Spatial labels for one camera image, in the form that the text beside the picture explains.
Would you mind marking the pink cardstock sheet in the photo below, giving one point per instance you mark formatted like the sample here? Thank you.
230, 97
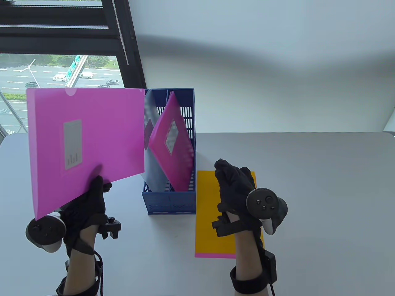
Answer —
216, 256

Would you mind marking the grey slanted window bar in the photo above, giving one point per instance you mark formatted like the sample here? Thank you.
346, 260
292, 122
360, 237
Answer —
12, 110

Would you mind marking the person's right forearm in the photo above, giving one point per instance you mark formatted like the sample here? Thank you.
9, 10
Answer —
250, 256

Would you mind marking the white street lamp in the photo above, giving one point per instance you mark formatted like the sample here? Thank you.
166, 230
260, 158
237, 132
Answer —
34, 77

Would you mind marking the grey right hand controller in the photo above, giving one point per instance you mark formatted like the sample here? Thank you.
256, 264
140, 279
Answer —
265, 203

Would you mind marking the grey hand controller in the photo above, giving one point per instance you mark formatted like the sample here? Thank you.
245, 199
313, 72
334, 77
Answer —
265, 203
46, 231

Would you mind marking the person's left hand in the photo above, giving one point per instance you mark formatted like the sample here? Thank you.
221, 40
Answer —
86, 209

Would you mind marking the black forearm box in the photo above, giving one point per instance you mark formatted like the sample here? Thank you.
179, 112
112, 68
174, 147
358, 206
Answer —
270, 265

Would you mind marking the orange cardstock sheet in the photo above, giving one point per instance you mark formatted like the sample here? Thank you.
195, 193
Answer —
209, 215

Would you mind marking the blue perforated file holder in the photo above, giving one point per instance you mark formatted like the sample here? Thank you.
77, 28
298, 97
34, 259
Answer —
169, 203

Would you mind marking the pink L-shaped folder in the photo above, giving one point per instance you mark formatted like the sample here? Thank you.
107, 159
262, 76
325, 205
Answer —
176, 163
101, 138

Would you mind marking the grey left hand controller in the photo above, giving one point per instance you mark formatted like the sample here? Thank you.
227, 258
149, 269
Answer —
46, 231

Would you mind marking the green road sign gantry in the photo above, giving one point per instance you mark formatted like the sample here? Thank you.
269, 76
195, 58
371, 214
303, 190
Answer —
74, 71

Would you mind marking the black window frame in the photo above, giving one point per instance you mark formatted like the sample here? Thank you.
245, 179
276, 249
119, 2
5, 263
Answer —
129, 46

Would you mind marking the person's right hand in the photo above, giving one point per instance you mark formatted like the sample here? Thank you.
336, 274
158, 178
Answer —
234, 185

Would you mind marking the clear L-shaped folder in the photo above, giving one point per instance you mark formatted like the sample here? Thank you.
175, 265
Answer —
152, 169

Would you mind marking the person's left forearm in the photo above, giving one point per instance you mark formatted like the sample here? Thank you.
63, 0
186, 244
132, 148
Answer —
81, 268

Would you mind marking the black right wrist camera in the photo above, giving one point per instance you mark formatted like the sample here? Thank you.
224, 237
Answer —
223, 226

